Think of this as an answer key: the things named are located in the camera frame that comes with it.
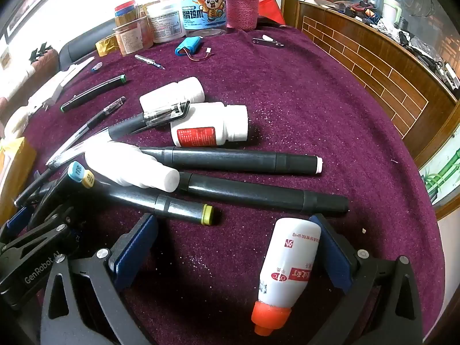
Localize white mug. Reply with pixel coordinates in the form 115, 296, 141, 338
382, 0, 401, 26

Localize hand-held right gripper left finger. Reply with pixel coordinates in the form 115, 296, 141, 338
40, 213, 159, 345

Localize long black marker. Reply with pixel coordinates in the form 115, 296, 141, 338
178, 172, 350, 213

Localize white paper sheets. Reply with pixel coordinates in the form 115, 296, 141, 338
27, 56, 96, 114

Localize jar with red lid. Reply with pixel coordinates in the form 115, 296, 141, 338
114, 0, 141, 27

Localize wooden counter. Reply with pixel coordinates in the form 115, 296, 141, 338
298, 0, 460, 168

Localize folding nail clipper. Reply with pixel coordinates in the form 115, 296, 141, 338
252, 35, 285, 48

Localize bamboo print panel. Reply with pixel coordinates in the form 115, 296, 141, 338
419, 147, 460, 209

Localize brown chair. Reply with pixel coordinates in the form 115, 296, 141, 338
0, 48, 60, 116

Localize white cushion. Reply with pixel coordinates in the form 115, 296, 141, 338
3, 108, 37, 139

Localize flask with pink knitted sleeve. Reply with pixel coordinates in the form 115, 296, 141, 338
226, 0, 259, 31

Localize white jar with grey lid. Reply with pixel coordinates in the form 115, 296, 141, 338
147, 0, 186, 44

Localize black spiky ornament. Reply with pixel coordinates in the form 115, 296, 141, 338
29, 43, 53, 62

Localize blue battery pack with wires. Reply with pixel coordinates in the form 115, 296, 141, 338
175, 37, 213, 62

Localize black marker with white tip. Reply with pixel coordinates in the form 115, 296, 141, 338
138, 146, 323, 177

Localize black marker with green caps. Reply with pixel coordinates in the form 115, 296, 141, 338
60, 74, 127, 113

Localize clear jar with cartoon label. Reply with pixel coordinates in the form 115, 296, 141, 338
179, 0, 228, 37

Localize yellow cardboard box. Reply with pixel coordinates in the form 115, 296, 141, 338
0, 137, 37, 223

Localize yellow tape roll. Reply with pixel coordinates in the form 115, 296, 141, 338
95, 34, 121, 57

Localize white bottle with red label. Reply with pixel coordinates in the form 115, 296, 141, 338
170, 104, 249, 148

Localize black marker with blue cap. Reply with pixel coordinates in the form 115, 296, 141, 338
68, 161, 94, 187

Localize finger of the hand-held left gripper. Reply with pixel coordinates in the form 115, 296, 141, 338
14, 172, 70, 209
0, 204, 37, 239

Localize clear ballpoint pen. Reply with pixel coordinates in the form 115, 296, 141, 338
46, 96, 127, 169

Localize red bag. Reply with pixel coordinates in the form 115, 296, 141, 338
258, 0, 286, 26

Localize clear plastic jar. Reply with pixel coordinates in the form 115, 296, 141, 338
113, 15, 154, 56

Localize white bottle with orange cap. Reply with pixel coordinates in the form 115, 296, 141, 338
251, 217, 322, 336

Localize black sofa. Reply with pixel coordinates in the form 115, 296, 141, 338
58, 18, 117, 70

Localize silver metal pen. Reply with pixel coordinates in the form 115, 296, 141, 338
134, 55, 166, 70

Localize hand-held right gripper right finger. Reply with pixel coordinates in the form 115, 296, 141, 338
309, 214, 424, 345

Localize black marker with yellow-green cap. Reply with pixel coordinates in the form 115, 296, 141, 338
81, 172, 214, 226

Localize plain white plastic bottle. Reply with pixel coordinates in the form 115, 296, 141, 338
84, 141, 180, 193
139, 76, 205, 114

